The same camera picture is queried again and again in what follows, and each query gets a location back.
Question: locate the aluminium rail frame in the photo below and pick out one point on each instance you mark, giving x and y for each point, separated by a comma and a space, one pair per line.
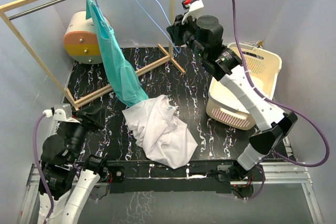
215, 143

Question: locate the teal t shirt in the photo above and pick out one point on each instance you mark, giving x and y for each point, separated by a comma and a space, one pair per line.
120, 73

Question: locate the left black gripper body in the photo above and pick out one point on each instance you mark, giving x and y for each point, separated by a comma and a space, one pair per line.
92, 124

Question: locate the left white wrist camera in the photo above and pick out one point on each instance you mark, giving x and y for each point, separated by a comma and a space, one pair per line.
61, 113

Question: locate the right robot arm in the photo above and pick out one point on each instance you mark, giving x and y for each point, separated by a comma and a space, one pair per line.
204, 37

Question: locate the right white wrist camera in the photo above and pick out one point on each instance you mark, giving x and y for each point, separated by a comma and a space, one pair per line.
194, 9

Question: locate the wooden clothes rack frame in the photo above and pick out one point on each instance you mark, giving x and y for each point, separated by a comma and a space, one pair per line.
77, 104

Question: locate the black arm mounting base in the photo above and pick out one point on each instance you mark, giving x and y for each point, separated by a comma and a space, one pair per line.
198, 175

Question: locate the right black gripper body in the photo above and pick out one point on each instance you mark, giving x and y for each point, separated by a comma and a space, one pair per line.
182, 30

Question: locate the white t shirt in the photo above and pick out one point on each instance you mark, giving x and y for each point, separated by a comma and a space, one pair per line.
164, 138

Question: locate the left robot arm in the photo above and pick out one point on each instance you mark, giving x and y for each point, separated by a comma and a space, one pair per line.
64, 185

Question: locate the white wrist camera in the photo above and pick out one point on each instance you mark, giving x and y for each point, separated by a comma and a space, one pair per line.
194, 9
61, 113

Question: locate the cream orange yellow drum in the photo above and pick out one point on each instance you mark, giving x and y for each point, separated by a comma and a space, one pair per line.
80, 40

